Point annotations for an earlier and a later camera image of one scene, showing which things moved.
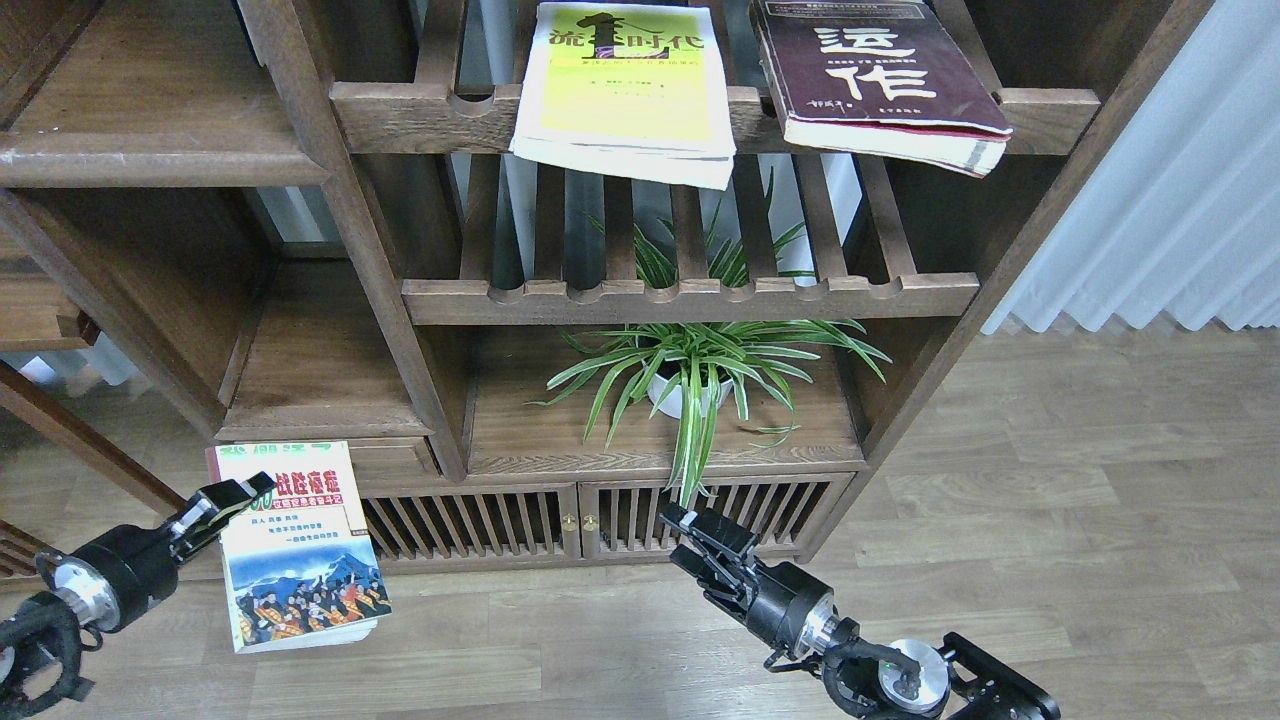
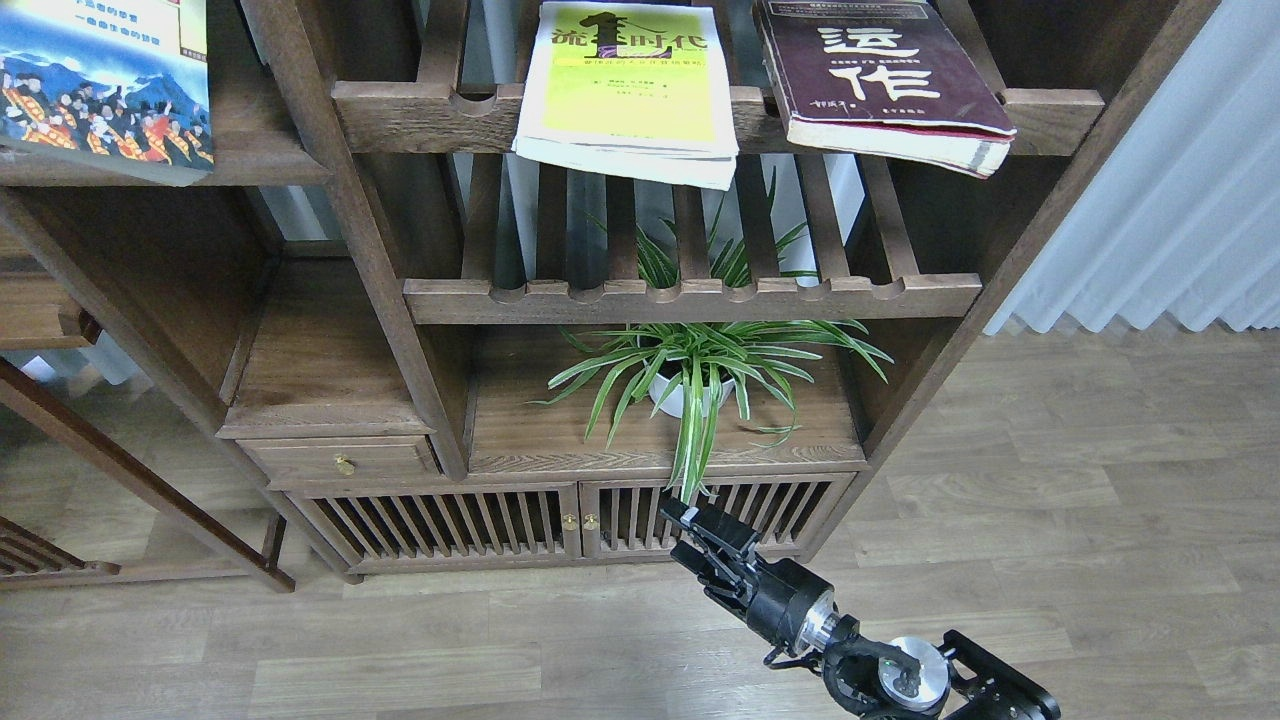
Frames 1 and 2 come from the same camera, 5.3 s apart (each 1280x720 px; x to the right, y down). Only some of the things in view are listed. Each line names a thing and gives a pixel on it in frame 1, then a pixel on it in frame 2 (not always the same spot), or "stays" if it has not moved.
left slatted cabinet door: x=412 y=523 stays
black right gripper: x=796 y=613 stays
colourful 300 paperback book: x=299 y=572 to x=120 y=84
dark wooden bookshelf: x=234 y=220 stays
